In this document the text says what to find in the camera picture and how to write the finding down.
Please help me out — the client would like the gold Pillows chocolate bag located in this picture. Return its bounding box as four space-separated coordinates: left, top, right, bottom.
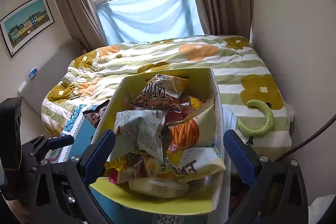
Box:
104 153 143 177

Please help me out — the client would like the dark maroon snack bag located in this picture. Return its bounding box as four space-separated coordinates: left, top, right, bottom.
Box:
83 100 109 128

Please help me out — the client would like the pink candy bag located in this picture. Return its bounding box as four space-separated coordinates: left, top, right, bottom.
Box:
165 96 194 124
107 160 147 185

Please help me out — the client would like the white cheese fries bag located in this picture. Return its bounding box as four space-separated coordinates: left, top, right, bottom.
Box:
167 99 226 183

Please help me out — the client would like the grey newsprint snack bag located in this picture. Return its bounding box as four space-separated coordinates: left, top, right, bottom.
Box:
108 110 166 161

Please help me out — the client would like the translucent white packet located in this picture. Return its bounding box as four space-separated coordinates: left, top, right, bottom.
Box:
128 177 190 198

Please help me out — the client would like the orange white cake bag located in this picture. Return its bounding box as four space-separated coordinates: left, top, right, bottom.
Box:
142 155 177 181

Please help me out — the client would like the yellow potato chip bag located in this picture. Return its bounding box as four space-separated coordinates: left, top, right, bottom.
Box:
131 75 189 113

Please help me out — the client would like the purple snack bag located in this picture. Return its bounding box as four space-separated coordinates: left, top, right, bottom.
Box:
189 96 203 110

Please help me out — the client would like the teal patterned table cloth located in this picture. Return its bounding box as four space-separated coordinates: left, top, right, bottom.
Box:
49 105 208 224

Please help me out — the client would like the grey headboard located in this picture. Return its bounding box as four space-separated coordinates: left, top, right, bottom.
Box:
18 39 84 115

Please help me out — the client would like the green crescent pillow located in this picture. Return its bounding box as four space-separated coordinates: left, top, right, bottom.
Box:
237 99 275 138

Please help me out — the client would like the blue tape dispenser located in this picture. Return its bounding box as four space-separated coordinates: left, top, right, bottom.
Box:
29 68 38 80

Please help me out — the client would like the floral striped duvet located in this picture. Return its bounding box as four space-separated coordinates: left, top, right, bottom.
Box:
41 35 292 160

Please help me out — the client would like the framed houses picture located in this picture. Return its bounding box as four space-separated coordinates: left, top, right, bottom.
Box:
1 0 55 57

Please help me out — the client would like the left brown curtain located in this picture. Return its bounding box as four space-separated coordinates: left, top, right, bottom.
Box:
45 0 108 53

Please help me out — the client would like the light blue window cloth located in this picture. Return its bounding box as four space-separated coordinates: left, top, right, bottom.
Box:
96 0 204 45

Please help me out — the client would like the black cable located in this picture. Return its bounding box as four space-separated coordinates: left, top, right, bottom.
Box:
274 113 336 163

